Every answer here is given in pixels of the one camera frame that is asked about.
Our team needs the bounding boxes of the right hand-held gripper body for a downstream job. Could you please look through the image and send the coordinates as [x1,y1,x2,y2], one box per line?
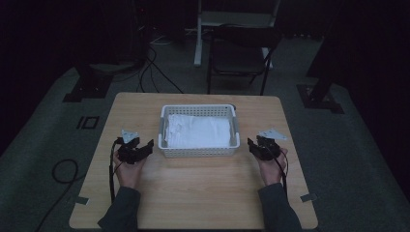
[253,128,288,161]

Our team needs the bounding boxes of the black folding chair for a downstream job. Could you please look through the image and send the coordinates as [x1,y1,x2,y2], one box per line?
[206,23,284,97]

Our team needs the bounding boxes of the person's left hand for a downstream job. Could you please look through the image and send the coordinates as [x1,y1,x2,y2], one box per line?
[112,154,147,190]

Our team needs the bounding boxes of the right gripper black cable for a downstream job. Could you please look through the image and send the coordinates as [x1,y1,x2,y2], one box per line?
[273,148,290,198]

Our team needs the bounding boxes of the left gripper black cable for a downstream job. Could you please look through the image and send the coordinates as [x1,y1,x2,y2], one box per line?
[34,137,126,232]

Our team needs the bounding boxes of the grey tape piece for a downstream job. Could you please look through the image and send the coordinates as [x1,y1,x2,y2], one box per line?
[73,195,91,206]
[300,192,318,203]

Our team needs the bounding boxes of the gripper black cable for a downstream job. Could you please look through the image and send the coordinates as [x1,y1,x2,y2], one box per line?
[273,148,290,198]
[34,137,126,232]

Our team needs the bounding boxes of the person's right hand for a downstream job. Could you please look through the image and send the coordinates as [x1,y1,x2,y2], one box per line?
[256,147,289,188]

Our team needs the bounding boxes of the white cloth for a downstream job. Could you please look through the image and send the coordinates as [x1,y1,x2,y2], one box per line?
[164,113,232,150]

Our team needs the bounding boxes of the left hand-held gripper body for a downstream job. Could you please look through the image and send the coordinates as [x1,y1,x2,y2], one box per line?
[115,129,146,165]

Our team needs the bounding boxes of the black floor cables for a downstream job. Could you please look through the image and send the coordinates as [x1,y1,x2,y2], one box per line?
[137,47,186,95]

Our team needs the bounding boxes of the black metal stand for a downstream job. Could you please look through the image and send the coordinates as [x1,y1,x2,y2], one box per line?
[296,0,345,115]
[62,62,114,103]

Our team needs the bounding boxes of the white plastic basket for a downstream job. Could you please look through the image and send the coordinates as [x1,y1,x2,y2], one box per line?
[157,102,242,159]

